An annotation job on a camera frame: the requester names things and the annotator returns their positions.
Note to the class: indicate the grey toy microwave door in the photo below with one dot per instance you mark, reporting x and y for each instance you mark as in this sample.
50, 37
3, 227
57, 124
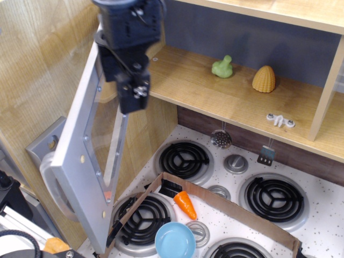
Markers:
82, 173

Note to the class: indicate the silver stove knob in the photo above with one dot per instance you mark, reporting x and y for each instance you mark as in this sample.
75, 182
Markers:
220, 191
200, 232

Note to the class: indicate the brown cardboard barrier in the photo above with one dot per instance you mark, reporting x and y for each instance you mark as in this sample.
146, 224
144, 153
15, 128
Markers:
167, 182

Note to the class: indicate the orange object bottom left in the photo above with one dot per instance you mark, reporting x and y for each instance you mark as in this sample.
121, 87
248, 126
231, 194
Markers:
55, 245

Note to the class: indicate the front silver stove knob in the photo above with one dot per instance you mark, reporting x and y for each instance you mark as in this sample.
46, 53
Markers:
200, 232

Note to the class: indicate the green toy broccoli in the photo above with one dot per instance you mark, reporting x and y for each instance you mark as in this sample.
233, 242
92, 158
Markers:
223, 68

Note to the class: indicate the light blue bowl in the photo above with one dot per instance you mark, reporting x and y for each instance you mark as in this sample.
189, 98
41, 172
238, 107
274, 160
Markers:
175, 240

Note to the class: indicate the back left stove burner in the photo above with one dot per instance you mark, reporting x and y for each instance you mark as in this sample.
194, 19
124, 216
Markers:
186, 159

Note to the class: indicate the white door latch clip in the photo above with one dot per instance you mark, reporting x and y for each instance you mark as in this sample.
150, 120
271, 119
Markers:
279, 120

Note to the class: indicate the grey stove knob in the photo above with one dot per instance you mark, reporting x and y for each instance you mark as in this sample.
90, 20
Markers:
236, 164

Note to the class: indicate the back right stove burner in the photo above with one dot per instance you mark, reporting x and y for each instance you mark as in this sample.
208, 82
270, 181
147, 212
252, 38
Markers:
277, 199

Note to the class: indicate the yellow toy corn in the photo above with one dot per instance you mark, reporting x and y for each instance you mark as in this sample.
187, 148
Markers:
264, 80

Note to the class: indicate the front right stove burner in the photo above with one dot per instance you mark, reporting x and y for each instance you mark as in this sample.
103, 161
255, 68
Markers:
237, 247

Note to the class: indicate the grey wall holder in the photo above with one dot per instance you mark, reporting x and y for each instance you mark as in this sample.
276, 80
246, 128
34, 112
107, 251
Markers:
46, 142

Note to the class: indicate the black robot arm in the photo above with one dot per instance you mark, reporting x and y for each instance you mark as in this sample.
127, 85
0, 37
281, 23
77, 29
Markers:
129, 29

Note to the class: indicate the toy slotted spatula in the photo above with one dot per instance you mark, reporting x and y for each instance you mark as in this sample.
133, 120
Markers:
266, 156

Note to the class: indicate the orange toy carrot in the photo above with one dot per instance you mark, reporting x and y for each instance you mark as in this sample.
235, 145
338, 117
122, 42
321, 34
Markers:
184, 202

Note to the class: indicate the middle silver stove knob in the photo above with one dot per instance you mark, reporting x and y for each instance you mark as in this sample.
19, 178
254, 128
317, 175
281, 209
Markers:
220, 191

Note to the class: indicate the toy strainer ladle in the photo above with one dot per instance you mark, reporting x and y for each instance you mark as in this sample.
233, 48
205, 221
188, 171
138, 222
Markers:
220, 138

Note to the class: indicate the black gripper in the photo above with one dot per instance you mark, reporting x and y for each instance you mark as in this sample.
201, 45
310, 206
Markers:
129, 28

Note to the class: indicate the front left stove burner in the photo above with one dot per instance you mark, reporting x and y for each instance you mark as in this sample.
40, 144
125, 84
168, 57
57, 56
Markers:
137, 236

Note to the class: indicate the stove burner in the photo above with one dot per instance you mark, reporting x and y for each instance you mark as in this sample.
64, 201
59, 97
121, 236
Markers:
186, 159
237, 247
137, 236
277, 199

